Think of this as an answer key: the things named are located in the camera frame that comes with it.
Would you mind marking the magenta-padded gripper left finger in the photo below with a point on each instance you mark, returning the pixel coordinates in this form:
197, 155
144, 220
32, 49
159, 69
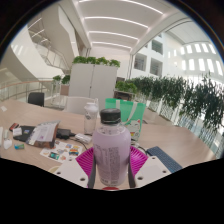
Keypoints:
70, 173

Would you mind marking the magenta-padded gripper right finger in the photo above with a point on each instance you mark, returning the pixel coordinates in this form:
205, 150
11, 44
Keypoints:
155, 170

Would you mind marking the purple drink bottle black cap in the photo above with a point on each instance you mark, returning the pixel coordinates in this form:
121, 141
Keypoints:
111, 150

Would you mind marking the dark blue keyboard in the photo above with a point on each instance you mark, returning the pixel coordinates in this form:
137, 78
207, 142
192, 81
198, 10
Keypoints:
165, 160

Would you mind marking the colourful sticker sheet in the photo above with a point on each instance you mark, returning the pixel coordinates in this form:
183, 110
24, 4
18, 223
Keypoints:
60, 151

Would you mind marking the white power adapter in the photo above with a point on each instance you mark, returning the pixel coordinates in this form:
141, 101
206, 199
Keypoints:
83, 138

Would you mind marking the black power bank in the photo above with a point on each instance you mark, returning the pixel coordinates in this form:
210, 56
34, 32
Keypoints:
63, 133

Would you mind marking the brown book with papers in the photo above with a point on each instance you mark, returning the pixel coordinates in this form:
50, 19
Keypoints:
43, 135

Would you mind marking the clear shaker bottle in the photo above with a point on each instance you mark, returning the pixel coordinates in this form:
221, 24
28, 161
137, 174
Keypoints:
90, 120

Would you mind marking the green tote bag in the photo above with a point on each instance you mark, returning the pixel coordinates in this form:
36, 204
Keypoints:
135, 115

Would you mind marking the black office chair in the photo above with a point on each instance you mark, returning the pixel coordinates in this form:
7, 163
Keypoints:
36, 99

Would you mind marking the row of green hedge plants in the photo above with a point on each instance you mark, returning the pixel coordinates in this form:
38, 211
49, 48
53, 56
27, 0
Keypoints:
200, 100

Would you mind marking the shelf unit with plants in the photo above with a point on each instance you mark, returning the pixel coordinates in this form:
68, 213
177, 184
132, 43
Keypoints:
126, 88

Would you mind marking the tall white cabinet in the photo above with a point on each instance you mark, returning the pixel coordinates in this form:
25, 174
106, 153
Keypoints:
93, 81

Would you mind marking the green plants atop cabinet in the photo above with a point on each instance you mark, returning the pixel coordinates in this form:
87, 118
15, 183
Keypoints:
96, 61

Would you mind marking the group of ceiling light strips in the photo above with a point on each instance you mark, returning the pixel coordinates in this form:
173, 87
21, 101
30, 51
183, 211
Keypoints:
116, 33

